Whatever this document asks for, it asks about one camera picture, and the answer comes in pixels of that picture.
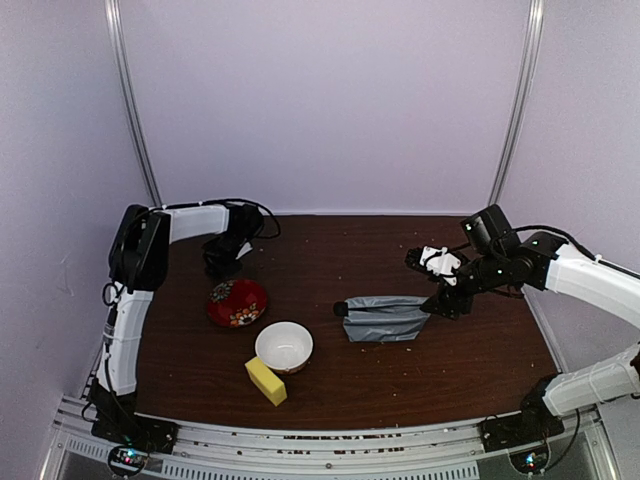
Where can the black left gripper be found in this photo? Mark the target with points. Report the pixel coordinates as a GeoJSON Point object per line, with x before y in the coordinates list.
{"type": "Point", "coordinates": [224, 271]}

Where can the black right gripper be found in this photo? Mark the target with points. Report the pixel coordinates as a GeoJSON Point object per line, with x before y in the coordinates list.
{"type": "Point", "coordinates": [447, 300]}

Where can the grey zip pouch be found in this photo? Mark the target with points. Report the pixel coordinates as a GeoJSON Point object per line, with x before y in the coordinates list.
{"type": "Point", "coordinates": [382, 319]}

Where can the yellow sponge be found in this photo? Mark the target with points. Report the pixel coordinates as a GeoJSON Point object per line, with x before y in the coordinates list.
{"type": "Point", "coordinates": [269, 384]}

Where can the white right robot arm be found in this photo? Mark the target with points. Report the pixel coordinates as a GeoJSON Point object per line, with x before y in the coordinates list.
{"type": "Point", "coordinates": [588, 306]}

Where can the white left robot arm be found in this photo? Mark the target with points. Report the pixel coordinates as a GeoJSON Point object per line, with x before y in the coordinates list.
{"type": "Point", "coordinates": [138, 266]}

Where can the red floral plate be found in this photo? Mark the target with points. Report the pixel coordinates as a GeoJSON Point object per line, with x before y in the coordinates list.
{"type": "Point", "coordinates": [236, 303]}

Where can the white ceramic bowl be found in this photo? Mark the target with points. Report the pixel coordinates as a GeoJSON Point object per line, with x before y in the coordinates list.
{"type": "Point", "coordinates": [285, 347]}

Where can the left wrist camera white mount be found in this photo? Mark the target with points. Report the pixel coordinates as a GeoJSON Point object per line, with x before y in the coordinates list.
{"type": "Point", "coordinates": [245, 249]}

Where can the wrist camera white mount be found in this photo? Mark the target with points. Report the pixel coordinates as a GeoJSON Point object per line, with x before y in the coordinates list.
{"type": "Point", "coordinates": [245, 249]}
{"type": "Point", "coordinates": [439, 265]}

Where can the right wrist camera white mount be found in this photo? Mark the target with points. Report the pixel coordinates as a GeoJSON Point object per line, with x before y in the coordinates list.
{"type": "Point", "coordinates": [439, 265]}

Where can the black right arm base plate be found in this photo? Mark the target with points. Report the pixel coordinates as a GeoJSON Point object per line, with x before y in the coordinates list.
{"type": "Point", "coordinates": [515, 430]}

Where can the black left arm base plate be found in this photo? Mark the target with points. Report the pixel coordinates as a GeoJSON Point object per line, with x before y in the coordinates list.
{"type": "Point", "coordinates": [142, 433]}

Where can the left aluminium corner post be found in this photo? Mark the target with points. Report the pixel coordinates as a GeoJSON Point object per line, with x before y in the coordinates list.
{"type": "Point", "coordinates": [118, 42]}

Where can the aluminium corner post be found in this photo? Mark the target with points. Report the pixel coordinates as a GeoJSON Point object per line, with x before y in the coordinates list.
{"type": "Point", "coordinates": [528, 64]}
{"type": "Point", "coordinates": [118, 42]}

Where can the right aluminium corner post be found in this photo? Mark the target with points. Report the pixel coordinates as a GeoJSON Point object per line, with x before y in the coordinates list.
{"type": "Point", "coordinates": [528, 64]}

